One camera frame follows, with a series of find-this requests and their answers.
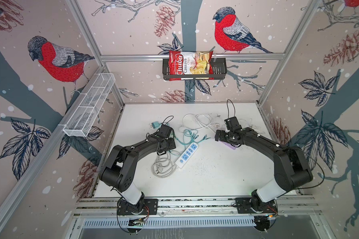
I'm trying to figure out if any purple power strip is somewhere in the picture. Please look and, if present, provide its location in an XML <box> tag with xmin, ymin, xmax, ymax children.
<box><xmin>222</xmin><ymin>142</ymin><xmax>241</xmax><ymax>150</ymax></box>

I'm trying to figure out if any aluminium front rail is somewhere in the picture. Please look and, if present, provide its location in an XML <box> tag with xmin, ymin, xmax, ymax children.
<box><xmin>72</xmin><ymin>195</ymin><xmax>323</xmax><ymax>218</ymax></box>

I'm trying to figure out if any white blue power strip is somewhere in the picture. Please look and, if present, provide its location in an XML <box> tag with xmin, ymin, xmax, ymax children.
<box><xmin>175</xmin><ymin>142</ymin><xmax>198</xmax><ymax>169</ymax></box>

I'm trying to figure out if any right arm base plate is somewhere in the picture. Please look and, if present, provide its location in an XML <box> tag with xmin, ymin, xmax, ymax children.
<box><xmin>232</xmin><ymin>197</ymin><xmax>278</xmax><ymax>214</ymax></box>

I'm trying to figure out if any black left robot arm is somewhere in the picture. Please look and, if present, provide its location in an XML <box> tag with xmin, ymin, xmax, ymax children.
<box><xmin>99</xmin><ymin>124</ymin><xmax>176</xmax><ymax>212</ymax></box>

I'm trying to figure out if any white wire wall basket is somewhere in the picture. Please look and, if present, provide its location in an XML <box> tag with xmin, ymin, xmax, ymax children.
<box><xmin>63</xmin><ymin>73</ymin><xmax>115</xmax><ymax>137</ymax></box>

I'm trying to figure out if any teal multi-head charging cable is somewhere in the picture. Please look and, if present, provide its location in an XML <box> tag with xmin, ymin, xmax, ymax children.
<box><xmin>173</xmin><ymin>128</ymin><xmax>211</xmax><ymax>148</ymax></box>

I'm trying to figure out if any teal plug adapter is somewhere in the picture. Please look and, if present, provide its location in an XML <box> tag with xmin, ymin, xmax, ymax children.
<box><xmin>151</xmin><ymin>121</ymin><xmax>161</xmax><ymax>129</ymax></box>

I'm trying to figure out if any red chips bag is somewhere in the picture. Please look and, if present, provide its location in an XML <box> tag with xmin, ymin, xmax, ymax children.
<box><xmin>169</xmin><ymin>51</ymin><xmax>213</xmax><ymax>81</ymax></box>

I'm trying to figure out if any black wall basket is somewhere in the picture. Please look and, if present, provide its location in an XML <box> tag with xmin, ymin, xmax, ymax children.
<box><xmin>163</xmin><ymin>58</ymin><xmax>227</xmax><ymax>81</ymax></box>

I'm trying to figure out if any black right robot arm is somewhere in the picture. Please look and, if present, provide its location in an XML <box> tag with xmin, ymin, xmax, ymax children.
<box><xmin>215</xmin><ymin>127</ymin><xmax>313</xmax><ymax>213</ymax></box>

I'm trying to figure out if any white charger adapter with cable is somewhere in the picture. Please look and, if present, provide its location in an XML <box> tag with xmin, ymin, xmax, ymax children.
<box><xmin>238</xmin><ymin>118</ymin><xmax>265</xmax><ymax>134</ymax></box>

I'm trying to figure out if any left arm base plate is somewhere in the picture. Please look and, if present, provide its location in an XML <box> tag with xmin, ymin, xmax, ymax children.
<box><xmin>117</xmin><ymin>198</ymin><xmax>158</xmax><ymax>216</ymax></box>

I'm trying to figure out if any white power strip cord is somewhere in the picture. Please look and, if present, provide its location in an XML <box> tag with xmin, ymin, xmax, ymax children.
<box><xmin>180</xmin><ymin>113</ymin><xmax>225</xmax><ymax>132</ymax></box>

